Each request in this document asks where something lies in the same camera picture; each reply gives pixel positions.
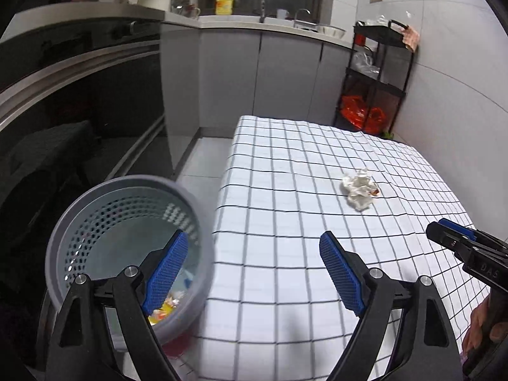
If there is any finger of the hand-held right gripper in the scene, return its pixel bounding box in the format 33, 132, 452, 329
438, 218, 508, 253
426, 222, 478, 261

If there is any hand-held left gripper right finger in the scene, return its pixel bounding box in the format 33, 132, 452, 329
319, 230, 465, 381

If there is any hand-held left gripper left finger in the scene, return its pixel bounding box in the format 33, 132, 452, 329
36, 228, 190, 381

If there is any yellow wrapper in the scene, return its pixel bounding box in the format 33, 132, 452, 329
149, 290, 187, 324

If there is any grey perforated plastic basket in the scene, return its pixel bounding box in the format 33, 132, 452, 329
44, 175, 217, 344

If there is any white tissue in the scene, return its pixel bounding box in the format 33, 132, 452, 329
341, 169, 380, 211

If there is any person's right hand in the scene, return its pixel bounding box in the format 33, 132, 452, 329
462, 297, 493, 352

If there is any white black checked tablecloth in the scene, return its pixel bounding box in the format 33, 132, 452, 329
170, 115, 493, 381

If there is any red plastic bag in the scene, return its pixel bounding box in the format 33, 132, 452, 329
367, 107, 386, 134
341, 95, 368, 130

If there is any black metal rack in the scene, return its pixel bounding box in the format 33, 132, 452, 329
333, 19, 415, 136

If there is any clear plastic bag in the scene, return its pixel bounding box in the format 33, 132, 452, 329
352, 50, 382, 78

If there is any black built-in oven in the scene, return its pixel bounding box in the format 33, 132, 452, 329
0, 17, 168, 193

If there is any grey kitchen cabinet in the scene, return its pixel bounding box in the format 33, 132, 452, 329
160, 12, 355, 169

